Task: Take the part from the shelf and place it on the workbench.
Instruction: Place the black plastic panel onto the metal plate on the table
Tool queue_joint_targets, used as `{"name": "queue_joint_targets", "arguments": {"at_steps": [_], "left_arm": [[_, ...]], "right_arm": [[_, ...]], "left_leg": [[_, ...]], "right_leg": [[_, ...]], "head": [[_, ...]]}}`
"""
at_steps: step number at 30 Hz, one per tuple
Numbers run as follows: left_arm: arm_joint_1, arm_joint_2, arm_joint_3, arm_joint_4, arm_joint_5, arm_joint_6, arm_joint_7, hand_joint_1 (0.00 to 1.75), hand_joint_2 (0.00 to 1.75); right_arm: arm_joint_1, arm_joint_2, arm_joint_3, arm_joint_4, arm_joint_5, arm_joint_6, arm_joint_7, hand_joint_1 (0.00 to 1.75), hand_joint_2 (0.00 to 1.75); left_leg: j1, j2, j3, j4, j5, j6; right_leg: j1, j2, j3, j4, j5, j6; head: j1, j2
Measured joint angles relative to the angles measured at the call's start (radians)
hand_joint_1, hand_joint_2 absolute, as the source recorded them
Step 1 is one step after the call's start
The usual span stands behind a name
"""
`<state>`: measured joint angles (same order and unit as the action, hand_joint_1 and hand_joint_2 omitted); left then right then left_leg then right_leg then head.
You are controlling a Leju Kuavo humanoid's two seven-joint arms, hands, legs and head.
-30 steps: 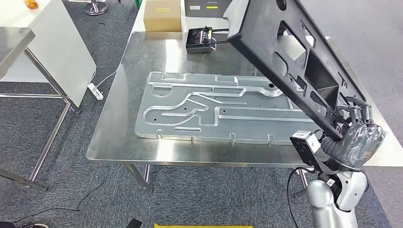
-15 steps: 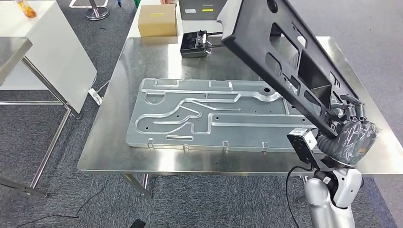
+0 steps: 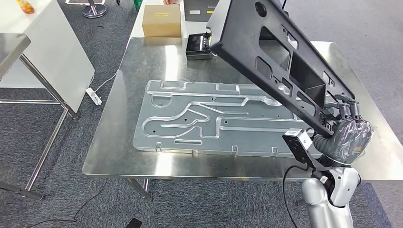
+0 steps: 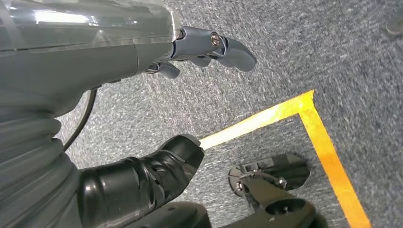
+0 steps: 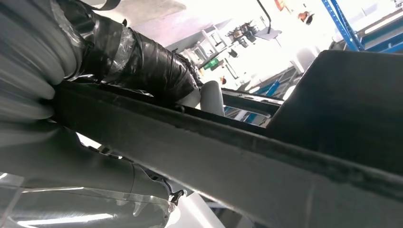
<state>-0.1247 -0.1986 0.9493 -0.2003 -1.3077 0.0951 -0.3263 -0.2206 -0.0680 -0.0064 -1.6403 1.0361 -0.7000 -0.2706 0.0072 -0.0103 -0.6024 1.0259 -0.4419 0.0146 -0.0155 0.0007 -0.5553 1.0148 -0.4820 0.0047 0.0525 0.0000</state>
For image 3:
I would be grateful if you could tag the steel workbench table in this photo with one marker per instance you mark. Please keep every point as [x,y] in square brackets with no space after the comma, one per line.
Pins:
[126,141]

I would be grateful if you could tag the green plastic object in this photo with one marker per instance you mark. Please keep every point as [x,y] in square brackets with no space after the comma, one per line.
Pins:
[137,3]

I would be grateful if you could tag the brown cardboard box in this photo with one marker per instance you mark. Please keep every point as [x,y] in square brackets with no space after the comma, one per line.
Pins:
[162,22]

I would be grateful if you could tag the white board panel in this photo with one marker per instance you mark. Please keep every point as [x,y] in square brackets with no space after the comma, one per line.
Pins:
[56,56]

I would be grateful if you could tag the grey laptop box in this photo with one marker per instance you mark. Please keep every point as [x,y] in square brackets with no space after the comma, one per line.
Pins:
[198,9]

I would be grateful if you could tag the black box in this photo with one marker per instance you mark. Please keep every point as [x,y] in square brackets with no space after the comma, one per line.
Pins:
[196,47]

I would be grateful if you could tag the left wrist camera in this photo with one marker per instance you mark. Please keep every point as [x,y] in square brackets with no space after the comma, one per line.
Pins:
[133,223]

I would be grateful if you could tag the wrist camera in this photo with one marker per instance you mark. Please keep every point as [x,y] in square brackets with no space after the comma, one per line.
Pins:
[297,144]
[133,223]

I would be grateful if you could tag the black plastic plate part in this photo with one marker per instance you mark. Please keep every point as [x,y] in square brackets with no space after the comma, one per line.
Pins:
[239,31]

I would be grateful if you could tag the white power strip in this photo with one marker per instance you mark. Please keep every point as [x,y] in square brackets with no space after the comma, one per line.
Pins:
[94,97]

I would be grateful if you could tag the large stamped steel panel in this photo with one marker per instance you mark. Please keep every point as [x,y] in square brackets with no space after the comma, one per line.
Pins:
[176,135]

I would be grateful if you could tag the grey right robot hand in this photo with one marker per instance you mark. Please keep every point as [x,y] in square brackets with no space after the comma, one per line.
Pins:
[349,141]

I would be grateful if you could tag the chrome round stand base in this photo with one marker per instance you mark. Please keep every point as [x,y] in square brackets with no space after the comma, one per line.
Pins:
[94,11]

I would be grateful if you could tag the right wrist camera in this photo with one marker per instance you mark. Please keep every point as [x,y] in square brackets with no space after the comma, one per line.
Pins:
[297,144]

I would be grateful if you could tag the steel side table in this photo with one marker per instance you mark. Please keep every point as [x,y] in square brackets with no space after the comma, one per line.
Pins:
[12,47]

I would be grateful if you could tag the orange bottle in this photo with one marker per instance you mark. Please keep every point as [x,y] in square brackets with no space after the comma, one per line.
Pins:
[25,6]

